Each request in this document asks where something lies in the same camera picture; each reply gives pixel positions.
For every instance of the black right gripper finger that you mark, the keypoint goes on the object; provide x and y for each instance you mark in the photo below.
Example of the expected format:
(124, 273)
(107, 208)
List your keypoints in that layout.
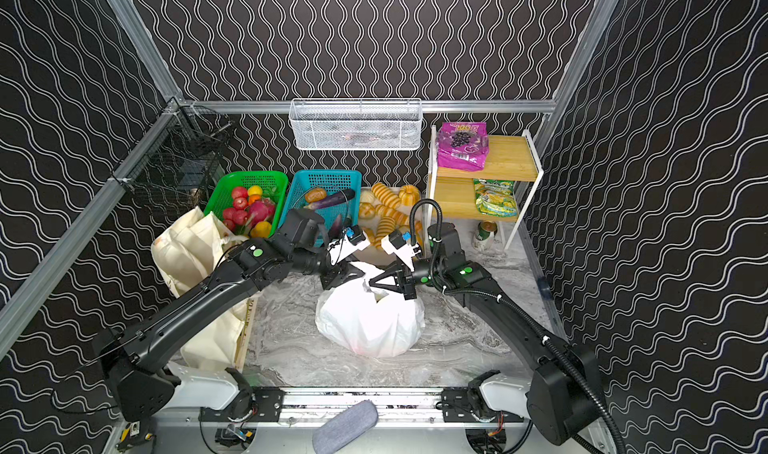
(395, 270)
(389, 282)

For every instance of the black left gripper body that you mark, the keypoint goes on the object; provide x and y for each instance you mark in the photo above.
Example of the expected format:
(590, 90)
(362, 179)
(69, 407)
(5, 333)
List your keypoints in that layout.
(330, 271)

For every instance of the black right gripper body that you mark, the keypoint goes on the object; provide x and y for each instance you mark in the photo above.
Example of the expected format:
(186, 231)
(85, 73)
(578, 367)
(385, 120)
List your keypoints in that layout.
(405, 280)

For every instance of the white plastic bag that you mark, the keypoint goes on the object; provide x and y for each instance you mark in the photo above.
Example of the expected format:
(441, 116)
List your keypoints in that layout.
(369, 321)

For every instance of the cream canvas tote bag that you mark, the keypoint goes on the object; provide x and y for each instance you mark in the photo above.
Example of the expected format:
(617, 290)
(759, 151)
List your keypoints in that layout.
(185, 254)

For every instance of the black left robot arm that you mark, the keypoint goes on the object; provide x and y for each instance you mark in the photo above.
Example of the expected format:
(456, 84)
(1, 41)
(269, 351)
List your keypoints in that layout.
(134, 361)

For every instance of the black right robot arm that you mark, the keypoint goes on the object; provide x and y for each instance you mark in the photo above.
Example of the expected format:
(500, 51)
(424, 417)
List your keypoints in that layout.
(565, 394)

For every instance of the striped bread roll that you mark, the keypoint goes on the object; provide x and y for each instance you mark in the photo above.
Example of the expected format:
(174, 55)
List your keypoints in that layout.
(386, 225)

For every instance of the beige bread tray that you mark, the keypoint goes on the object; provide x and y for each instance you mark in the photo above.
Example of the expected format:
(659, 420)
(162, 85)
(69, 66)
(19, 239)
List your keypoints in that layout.
(375, 202)

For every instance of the pumpkin shaped bread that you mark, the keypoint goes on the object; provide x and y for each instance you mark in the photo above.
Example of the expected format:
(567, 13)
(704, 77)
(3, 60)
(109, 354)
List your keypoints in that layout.
(409, 195)

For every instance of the green white can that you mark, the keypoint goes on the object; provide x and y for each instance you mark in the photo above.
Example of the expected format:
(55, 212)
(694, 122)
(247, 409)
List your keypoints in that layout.
(486, 232)

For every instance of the purple eggplant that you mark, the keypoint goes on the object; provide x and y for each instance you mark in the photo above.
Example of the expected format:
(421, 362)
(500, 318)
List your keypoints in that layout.
(340, 197)

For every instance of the teal plastic basket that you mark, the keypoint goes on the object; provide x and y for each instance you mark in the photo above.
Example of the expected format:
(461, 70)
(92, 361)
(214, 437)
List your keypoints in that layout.
(337, 219)

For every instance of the brown potato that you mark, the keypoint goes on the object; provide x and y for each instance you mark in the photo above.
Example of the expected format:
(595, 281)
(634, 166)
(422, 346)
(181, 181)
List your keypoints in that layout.
(315, 194)

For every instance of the pink dragon fruit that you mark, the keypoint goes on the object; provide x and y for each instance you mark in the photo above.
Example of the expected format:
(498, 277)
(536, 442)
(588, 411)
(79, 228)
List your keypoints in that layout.
(261, 210)

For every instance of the green yellow snack bag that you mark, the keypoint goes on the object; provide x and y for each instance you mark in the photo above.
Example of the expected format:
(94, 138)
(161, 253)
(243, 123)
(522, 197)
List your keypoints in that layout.
(495, 197)

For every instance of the green plastic basket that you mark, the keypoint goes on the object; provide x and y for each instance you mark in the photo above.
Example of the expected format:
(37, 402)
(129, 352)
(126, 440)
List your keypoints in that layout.
(235, 192)

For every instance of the white wooden two-tier shelf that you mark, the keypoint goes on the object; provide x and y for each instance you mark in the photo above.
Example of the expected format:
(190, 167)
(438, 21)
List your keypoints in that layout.
(512, 158)

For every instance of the left purple snack bag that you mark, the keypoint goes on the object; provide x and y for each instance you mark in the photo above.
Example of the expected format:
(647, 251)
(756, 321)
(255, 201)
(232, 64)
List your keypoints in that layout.
(462, 146)

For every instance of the grey cloth pad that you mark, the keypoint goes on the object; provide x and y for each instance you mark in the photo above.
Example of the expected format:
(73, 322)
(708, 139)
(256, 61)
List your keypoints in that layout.
(345, 427)

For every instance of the yellow black tape measure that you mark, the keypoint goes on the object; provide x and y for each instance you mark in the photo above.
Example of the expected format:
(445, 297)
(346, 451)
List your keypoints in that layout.
(136, 435)

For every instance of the white wire wall basket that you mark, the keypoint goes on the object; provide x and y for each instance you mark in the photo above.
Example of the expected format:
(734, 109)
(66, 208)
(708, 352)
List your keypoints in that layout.
(356, 124)

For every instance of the black wire wall basket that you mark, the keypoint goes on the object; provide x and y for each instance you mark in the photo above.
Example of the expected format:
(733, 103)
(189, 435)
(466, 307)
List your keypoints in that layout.
(180, 169)

